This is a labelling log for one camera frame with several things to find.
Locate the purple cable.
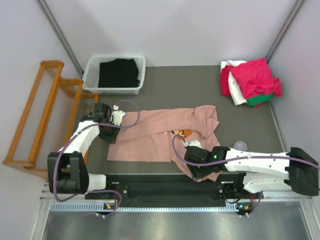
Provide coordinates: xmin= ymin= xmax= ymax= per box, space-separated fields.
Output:
xmin=172 ymin=133 xmax=320 ymax=217
xmin=53 ymin=99 xmax=141 ymax=217

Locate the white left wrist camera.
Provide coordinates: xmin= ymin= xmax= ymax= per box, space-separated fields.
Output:
xmin=111 ymin=105 xmax=126 ymax=126

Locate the green t-shirt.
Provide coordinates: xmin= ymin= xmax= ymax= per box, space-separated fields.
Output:
xmin=246 ymin=94 xmax=275 ymax=108

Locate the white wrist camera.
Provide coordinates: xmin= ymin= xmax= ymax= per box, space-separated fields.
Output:
xmin=111 ymin=105 xmax=126 ymax=126
xmin=183 ymin=140 xmax=202 ymax=149

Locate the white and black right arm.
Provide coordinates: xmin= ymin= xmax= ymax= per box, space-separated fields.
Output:
xmin=183 ymin=146 xmax=320 ymax=198

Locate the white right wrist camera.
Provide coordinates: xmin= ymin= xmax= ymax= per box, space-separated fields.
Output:
xmin=183 ymin=140 xmax=202 ymax=149

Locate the pink printed t-shirt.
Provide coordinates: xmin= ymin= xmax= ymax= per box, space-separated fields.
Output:
xmin=107 ymin=105 xmax=220 ymax=177

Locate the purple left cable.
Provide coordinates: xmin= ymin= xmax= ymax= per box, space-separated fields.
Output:
xmin=53 ymin=99 xmax=141 ymax=217

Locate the magenta t-shirt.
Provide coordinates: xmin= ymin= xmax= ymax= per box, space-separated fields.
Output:
xmin=230 ymin=58 xmax=283 ymax=99

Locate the wooden rack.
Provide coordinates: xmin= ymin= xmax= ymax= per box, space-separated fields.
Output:
xmin=3 ymin=60 xmax=99 ymax=179

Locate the white plastic basket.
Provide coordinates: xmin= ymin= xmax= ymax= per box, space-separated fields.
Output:
xmin=82 ymin=55 xmax=146 ymax=95

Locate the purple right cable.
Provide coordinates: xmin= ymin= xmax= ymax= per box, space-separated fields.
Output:
xmin=172 ymin=133 xmax=320 ymax=217

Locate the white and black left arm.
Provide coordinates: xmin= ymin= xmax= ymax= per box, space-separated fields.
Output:
xmin=47 ymin=103 xmax=126 ymax=199

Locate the black folded t-shirt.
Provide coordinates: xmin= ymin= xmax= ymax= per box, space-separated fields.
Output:
xmin=98 ymin=58 xmax=140 ymax=88

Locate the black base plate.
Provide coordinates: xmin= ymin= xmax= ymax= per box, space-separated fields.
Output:
xmin=84 ymin=174 xmax=264 ymax=207

